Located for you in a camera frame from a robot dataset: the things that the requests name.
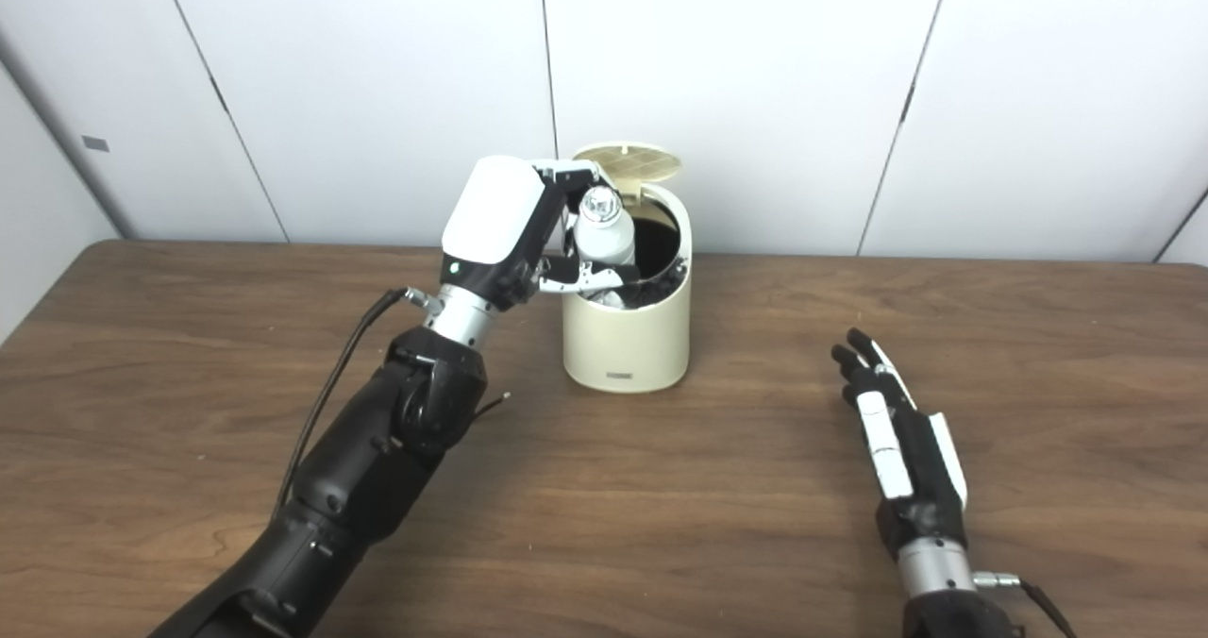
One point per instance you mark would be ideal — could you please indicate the cream-colored round bin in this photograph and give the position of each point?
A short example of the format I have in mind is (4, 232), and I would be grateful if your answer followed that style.
(628, 345)

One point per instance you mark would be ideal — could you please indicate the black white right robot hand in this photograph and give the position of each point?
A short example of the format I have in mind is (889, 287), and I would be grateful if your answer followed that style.
(920, 478)

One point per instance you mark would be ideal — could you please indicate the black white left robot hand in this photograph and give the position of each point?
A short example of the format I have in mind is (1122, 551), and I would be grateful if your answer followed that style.
(491, 209)

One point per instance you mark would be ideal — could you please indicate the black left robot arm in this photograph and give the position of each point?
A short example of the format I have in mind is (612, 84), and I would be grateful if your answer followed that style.
(377, 468)

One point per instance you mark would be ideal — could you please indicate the cream round bin lid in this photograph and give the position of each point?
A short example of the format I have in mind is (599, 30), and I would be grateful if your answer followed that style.
(632, 161)

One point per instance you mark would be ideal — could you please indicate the small grey wall sticker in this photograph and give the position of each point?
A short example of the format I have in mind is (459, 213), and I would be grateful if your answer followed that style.
(95, 143)

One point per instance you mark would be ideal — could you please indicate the small white plastic bottle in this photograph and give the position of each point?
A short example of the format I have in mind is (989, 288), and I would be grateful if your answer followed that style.
(604, 237)

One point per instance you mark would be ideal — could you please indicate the black bin liner bag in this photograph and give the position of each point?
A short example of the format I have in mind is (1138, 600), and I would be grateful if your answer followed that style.
(662, 242)

